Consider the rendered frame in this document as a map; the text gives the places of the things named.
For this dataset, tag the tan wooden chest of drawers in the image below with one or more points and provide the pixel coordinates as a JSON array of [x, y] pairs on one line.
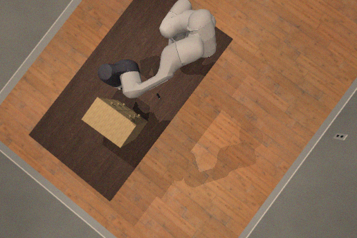
[[112, 124]]

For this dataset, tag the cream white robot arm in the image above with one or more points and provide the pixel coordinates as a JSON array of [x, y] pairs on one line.
[[193, 36]]

